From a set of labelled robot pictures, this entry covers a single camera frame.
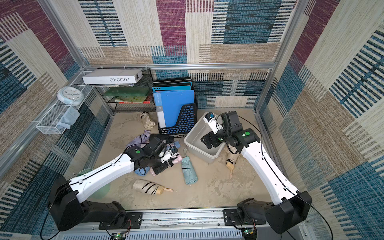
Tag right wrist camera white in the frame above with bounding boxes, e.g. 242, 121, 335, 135
204, 112, 223, 134

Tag blue umbrella near black one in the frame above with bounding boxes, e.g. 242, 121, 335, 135
170, 141, 181, 150

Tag white round clock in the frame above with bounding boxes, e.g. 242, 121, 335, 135
57, 86, 85, 107

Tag beige umbrella black stripes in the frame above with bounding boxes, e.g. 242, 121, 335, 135
133, 179, 174, 195

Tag black mesh file holder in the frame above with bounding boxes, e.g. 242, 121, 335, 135
158, 103, 197, 135

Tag blue clip file folder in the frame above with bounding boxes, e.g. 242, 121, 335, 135
153, 90, 195, 128

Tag white FOLIO-02 box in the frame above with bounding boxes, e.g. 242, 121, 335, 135
83, 69, 143, 85

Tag light blue cloth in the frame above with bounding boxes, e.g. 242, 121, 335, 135
57, 107, 81, 131

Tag pink umbrella black strap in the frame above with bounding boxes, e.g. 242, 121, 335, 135
149, 152, 183, 177

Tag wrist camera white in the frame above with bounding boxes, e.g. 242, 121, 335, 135
159, 148, 173, 163
204, 112, 223, 134

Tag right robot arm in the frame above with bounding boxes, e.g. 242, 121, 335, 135
201, 111, 312, 234

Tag red and green book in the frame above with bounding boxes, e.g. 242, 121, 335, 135
114, 96, 153, 104

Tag white plastic storage box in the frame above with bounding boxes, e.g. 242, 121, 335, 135
184, 112, 227, 164

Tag cream umbrella at back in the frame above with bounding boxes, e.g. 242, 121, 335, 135
140, 112, 156, 130

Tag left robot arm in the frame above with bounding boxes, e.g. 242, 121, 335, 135
48, 138, 178, 232

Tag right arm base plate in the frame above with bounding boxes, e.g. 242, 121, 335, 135
223, 209, 267, 228

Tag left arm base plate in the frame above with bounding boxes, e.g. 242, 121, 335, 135
99, 212, 143, 231

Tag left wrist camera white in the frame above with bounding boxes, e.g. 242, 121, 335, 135
159, 148, 173, 163

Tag lilac folded umbrella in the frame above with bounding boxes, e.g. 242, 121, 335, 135
126, 130, 151, 148

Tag beige umbrella wooden handle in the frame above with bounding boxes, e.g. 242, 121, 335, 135
226, 153, 240, 179

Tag teal file folder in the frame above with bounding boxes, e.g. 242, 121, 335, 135
152, 82, 192, 92

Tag light blue umbrella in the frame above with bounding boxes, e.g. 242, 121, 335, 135
134, 167, 151, 177

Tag black wire shelf rack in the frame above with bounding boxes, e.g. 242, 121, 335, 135
96, 69, 155, 114

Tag green book on shelf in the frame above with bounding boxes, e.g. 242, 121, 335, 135
104, 87, 150, 98

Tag mint green folded umbrella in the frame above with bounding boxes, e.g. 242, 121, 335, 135
181, 157, 198, 185

